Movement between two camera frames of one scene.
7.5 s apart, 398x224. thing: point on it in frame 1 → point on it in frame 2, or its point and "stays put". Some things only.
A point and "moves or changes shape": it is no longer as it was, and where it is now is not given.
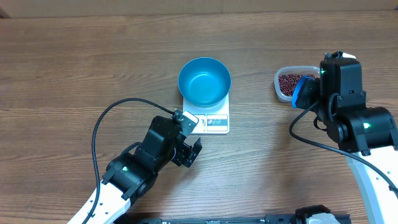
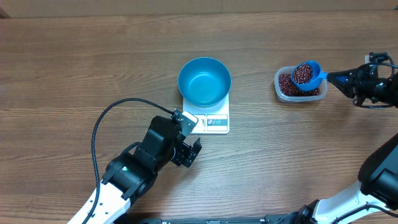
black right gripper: x=310 y=92 → x=354 y=83
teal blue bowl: x=204 y=81 stays put
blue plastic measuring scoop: x=298 y=88 moves or changes shape
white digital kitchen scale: x=211 y=120 stays put
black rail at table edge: x=269 y=219 stays put
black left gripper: x=188 y=154 stays put
